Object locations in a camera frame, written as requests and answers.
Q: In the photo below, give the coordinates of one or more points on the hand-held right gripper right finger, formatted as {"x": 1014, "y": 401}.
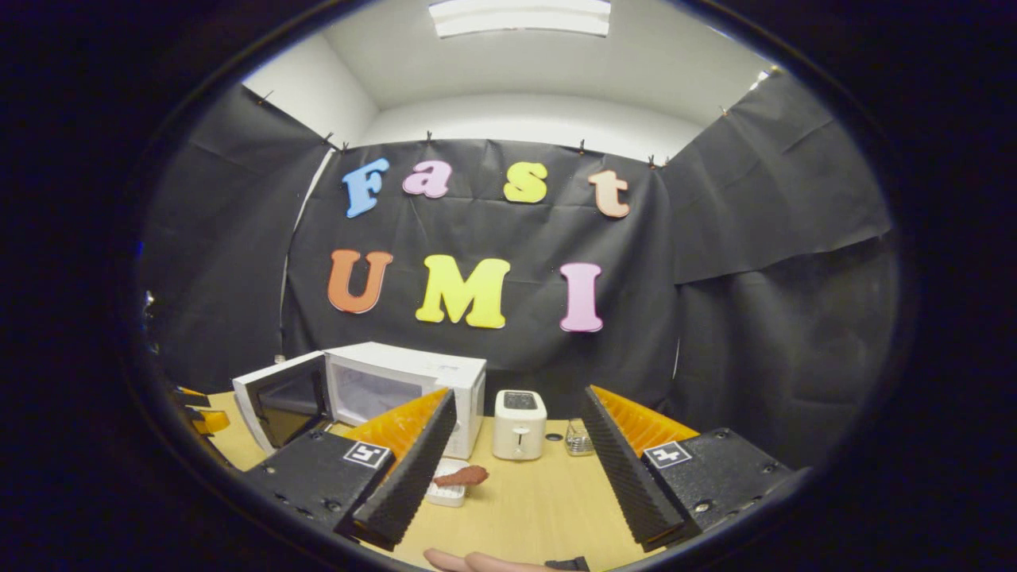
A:
{"x": 628, "y": 477}

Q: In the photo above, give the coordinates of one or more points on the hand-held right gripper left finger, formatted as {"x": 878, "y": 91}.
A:
{"x": 409, "y": 477}

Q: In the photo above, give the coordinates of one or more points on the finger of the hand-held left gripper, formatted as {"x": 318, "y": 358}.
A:
{"x": 211, "y": 421}
{"x": 192, "y": 396}

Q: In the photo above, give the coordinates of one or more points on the red-brown meat piece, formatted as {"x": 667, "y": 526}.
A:
{"x": 465, "y": 477}

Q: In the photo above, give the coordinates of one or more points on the white microwave oven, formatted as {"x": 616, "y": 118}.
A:
{"x": 397, "y": 365}

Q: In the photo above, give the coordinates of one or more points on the small white plastic tray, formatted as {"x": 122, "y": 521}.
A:
{"x": 445, "y": 495}

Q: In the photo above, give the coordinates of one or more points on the white toaster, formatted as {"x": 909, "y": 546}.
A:
{"x": 519, "y": 433}

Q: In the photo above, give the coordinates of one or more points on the small ceiling light panel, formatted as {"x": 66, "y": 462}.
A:
{"x": 759, "y": 80}

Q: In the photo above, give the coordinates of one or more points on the large ceiling light panel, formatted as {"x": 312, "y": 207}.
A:
{"x": 520, "y": 17}

